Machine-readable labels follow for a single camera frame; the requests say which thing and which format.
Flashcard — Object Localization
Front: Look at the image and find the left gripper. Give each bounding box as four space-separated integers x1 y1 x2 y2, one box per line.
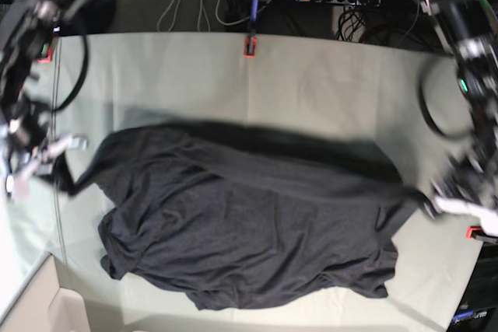
430 159 497 237

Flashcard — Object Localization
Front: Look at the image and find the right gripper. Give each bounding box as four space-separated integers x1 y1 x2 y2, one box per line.
1 125 89 184

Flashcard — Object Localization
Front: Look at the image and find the black t-shirt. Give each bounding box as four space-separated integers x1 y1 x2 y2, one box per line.
65 122 427 310

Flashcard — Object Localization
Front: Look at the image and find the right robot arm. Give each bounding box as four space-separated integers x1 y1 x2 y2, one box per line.
1 0 113 194

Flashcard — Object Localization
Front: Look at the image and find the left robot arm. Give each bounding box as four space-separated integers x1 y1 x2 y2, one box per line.
417 0 497 243

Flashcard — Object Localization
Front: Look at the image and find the red clamp right edge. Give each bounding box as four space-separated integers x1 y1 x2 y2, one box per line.
466 226 498 245

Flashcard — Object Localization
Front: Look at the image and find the red clamp top left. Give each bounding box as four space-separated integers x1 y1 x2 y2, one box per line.
37 39 54 64

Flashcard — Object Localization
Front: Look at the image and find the red clamp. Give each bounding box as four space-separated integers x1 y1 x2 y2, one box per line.
37 39 54 64
244 35 258 58

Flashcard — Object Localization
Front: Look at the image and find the green table cloth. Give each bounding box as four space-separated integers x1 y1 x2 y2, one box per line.
1 33 481 331

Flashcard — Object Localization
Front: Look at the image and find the red clamp top centre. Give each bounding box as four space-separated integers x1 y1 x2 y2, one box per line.
244 35 258 58

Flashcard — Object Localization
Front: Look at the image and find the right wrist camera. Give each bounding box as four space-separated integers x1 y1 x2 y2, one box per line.
5 174 30 201

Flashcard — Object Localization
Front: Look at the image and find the blue clamp handle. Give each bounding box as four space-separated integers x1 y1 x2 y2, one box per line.
250 0 259 24

